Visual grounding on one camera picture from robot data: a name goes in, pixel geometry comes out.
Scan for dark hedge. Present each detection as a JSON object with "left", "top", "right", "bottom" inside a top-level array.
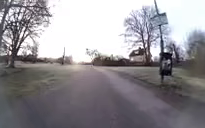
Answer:
[{"left": 91, "top": 54, "right": 163, "bottom": 67}]

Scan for small bare tree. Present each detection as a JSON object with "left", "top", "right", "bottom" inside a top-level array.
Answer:
[{"left": 85, "top": 48, "right": 101, "bottom": 64}]

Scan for pale house with dark roof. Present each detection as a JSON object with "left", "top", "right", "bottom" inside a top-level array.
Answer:
[{"left": 128, "top": 47, "right": 148, "bottom": 64}]

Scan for grey asphalt path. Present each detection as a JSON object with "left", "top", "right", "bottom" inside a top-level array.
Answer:
[{"left": 0, "top": 64, "right": 205, "bottom": 128}]

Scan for frosty grass field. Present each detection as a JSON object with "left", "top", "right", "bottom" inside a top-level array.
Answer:
[
  {"left": 0, "top": 61, "right": 91, "bottom": 111},
  {"left": 94, "top": 65, "right": 205, "bottom": 104}
]

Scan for big bare tree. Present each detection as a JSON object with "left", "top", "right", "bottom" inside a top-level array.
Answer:
[{"left": 120, "top": 5, "right": 171, "bottom": 64}]

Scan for pole with sign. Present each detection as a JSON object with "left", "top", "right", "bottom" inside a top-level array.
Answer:
[{"left": 149, "top": 0, "right": 170, "bottom": 84}]

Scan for low dark buildings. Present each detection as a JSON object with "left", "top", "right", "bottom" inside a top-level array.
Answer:
[{"left": 18, "top": 54, "right": 74, "bottom": 65}]

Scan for bare bushes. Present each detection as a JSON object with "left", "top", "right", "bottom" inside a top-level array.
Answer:
[{"left": 184, "top": 21, "right": 205, "bottom": 79}]

